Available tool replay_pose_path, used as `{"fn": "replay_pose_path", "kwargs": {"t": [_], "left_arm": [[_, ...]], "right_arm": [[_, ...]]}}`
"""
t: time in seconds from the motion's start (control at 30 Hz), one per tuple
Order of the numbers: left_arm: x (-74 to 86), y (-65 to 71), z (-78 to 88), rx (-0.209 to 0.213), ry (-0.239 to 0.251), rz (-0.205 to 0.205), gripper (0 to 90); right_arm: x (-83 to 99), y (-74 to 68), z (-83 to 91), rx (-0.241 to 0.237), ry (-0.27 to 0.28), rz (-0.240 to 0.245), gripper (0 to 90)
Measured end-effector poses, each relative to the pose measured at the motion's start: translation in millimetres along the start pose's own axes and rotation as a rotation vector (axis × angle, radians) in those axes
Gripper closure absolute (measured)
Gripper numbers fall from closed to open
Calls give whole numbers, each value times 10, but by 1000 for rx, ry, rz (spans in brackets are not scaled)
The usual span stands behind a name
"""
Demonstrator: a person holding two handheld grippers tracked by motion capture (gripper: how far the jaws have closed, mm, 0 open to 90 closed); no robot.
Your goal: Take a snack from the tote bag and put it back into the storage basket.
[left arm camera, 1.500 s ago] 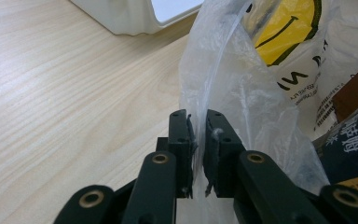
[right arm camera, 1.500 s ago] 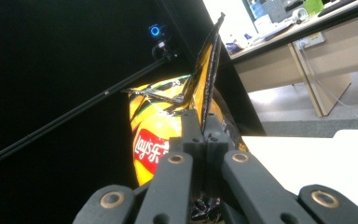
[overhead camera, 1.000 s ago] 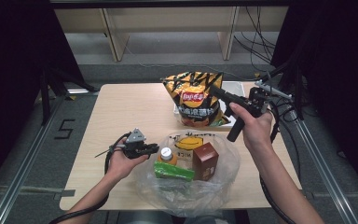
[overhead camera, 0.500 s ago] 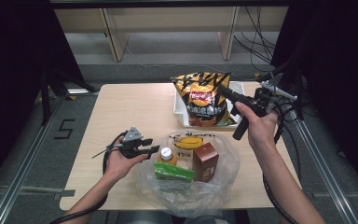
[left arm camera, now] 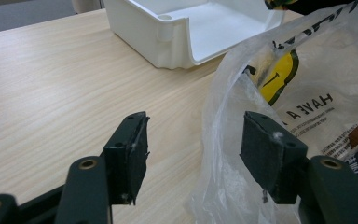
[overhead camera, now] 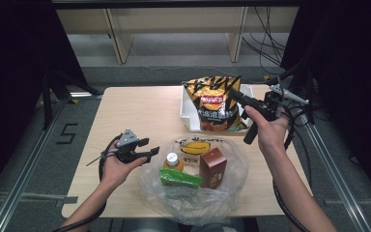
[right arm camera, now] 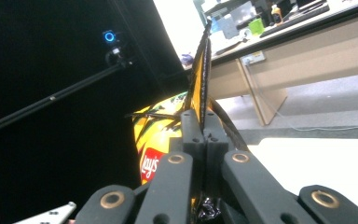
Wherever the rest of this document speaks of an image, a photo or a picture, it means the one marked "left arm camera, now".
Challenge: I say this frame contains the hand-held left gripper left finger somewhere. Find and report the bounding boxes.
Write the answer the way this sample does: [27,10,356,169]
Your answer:
[103,111,151,206]

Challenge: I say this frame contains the black yellow chips packet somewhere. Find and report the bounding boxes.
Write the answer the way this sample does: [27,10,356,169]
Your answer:
[264,0,358,16]

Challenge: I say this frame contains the clear printed plastic bag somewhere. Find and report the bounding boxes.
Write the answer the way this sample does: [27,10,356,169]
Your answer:
[185,0,358,224]

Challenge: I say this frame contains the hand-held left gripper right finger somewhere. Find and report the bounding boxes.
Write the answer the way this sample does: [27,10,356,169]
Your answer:
[240,111,309,205]

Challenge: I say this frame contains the white plastic bin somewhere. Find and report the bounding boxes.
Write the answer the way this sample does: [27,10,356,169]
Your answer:
[103,0,285,70]

